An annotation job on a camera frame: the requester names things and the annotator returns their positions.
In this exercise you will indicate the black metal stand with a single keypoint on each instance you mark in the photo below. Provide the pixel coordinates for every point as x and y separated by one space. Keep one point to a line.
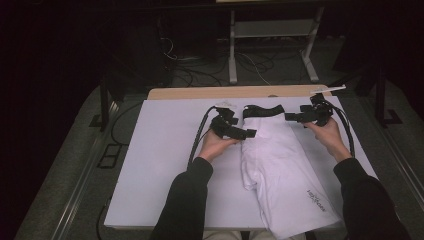
381 100
104 100

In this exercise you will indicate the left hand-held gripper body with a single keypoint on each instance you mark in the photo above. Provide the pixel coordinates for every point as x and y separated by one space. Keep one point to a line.
221 126

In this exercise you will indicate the person's legs in beige trousers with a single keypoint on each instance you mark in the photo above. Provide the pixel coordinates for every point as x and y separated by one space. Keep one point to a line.
226 236

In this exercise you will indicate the metal floor rail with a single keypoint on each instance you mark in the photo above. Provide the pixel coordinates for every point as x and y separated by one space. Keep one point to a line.
83 176
403 160

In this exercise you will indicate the wooden table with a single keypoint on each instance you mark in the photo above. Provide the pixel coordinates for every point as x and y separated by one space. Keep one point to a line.
200 92

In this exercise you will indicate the person's right hand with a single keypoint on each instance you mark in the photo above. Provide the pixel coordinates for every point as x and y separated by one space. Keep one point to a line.
330 136

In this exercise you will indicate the person's left hand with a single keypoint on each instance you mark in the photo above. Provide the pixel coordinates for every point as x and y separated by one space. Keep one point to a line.
215 146

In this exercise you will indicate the white metal stand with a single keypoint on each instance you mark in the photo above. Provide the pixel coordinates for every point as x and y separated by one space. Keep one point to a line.
273 28

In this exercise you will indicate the white table cover sheet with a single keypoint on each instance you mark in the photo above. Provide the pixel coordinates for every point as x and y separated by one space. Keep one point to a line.
160 166

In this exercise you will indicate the white shorts with black waistband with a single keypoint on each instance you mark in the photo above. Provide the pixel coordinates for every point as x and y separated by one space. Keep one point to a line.
280 166

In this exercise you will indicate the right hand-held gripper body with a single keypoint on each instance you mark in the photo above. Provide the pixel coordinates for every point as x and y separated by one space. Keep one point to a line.
320 111

